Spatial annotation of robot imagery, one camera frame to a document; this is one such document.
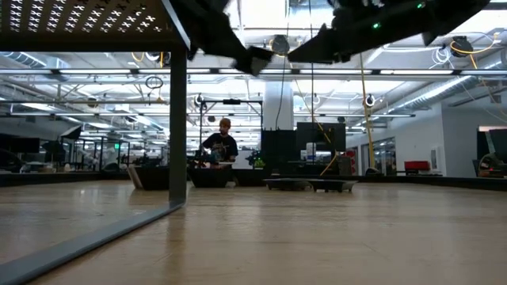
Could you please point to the grey perforated metal shelf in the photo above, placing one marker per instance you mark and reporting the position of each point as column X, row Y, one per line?
column 178, row 118

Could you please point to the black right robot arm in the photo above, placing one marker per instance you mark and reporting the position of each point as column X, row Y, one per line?
column 435, row 16

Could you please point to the black monitor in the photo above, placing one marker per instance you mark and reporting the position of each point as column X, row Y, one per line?
column 321, row 136

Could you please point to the black flared square plastic plate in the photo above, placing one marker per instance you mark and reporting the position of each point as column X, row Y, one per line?
column 152, row 180
column 251, row 178
column 210, row 179

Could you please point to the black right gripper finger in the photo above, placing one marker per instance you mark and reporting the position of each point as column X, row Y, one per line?
column 315, row 49

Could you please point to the black aluminium table frame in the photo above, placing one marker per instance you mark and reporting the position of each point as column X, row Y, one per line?
column 455, row 183

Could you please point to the person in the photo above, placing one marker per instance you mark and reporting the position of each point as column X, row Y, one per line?
column 222, row 148

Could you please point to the red storage box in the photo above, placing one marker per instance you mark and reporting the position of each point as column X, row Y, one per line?
column 416, row 165

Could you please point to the black cabinet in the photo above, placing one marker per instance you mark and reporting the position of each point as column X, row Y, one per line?
column 278, row 152

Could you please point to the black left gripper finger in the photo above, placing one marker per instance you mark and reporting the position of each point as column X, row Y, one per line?
column 254, row 60

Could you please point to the black camera rig frame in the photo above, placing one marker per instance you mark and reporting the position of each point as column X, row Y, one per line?
column 231, row 102

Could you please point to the small green plant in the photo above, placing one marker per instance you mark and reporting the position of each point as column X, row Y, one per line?
column 257, row 161

